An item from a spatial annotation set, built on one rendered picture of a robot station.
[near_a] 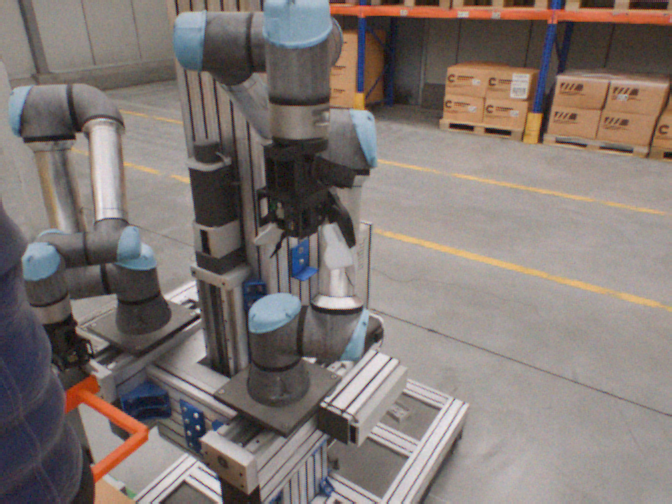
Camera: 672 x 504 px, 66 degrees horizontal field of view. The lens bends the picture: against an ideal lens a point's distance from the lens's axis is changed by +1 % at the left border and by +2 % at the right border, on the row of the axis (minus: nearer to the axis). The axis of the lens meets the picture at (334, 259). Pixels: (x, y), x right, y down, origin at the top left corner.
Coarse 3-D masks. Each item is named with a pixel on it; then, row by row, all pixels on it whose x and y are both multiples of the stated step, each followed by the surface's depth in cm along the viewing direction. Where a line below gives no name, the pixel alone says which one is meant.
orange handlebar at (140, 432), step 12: (84, 396) 114; (96, 396) 114; (96, 408) 112; (108, 408) 111; (120, 420) 108; (132, 420) 108; (132, 432) 107; (144, 432) 105; (132, 444) 102; (108, 456) 100; (120, 456) 100; (96, 468) 97; (108, 468) 98; (96, 480) 97
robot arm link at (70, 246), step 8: (48, 232) 112; (56, 232) 113; (40, 240) 109; (48, 240) 109; (56, 240) 110; (64, 240) 110; (72, 240) 110; (80, 240) 111; (56, 248) 108; (64, 248) 109; (72, 248) 110; (80, 248) 110; (64, 256) 109; (72, 256) 110; (80, 256) 110; (72, 264) 111; (80, 264) 112
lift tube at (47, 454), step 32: (0, 288) 60; (0, 320) 61; (32, 320) 69; (0, 352) 62; (32, 352) 66; (0, 384) 62; (32, 384) 66; (0, 416) 63; (32, 416) 68; (64, 416) 81; (0, 448) 65; (32, 448) 67; (64, 448) 75; (0, 480) 65; (32, 480) 70; (64, 480) 74
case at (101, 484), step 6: (102, 480) 112; (96, 486) 110; (102, 486) 110; (108, 486) 110; (96, 492) 109; (102, 492) 109; (108, 492) 109; (114, 492) 109; (120, 492) 109; (96, 498) 108; (102, 498) 108; (108, 498) 108; (114, 498) 108; (120, 498) 108; (126, 498) 108
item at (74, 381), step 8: (72, 368) 120; (72, 376) 118; (80, 376) 118; (88, 376) 118; (64, 384) 115; (72, 384) 115; (80, 384) 116; (88, 384) 117; (96, 384) 119; (72, 392) 114; (96, 392) 120; (72, 400) 115; (72, 408) 115
